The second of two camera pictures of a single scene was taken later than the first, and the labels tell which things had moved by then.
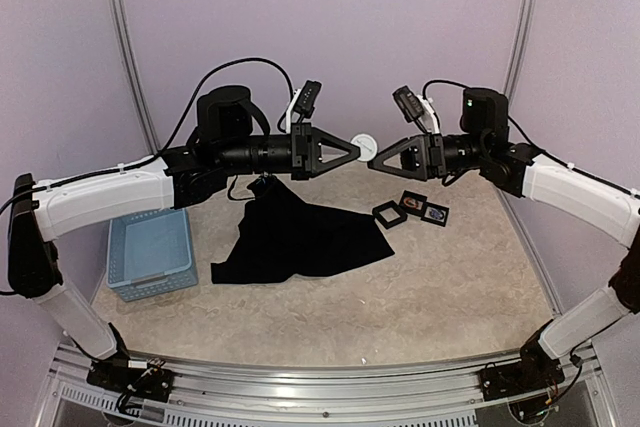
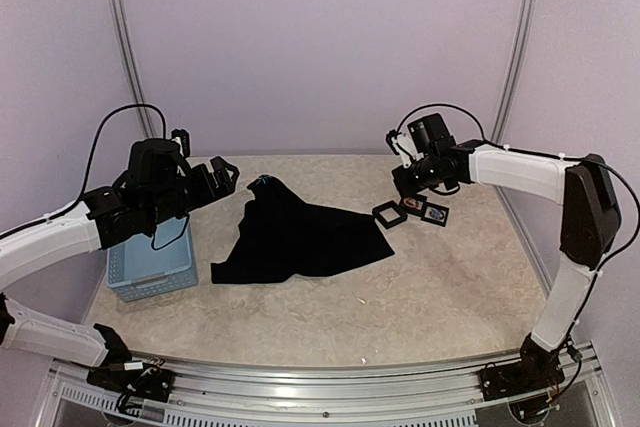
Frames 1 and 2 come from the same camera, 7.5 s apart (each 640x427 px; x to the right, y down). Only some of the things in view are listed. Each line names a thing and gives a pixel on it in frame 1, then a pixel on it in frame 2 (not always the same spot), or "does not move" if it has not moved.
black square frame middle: [413, 203] does not move
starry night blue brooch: [436, 213] does not move
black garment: [280, 240] does not move
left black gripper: [304, 133] -> [225, 186]
